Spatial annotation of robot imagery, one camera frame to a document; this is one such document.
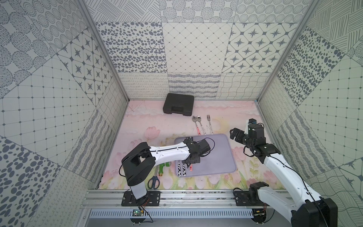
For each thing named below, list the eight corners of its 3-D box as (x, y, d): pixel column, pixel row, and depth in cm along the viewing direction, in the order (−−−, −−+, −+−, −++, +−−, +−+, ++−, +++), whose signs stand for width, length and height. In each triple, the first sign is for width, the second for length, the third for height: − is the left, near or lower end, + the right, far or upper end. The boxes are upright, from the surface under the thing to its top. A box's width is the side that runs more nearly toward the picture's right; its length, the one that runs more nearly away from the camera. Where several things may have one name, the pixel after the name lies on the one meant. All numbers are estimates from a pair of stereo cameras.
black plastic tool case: (163, 115, 112) (162, 110, 108) (166, 97, 126) (165, 92, 121) (194, 115, 112) (194, 110, 108) (193, 97, 126) (193, 92, 121)
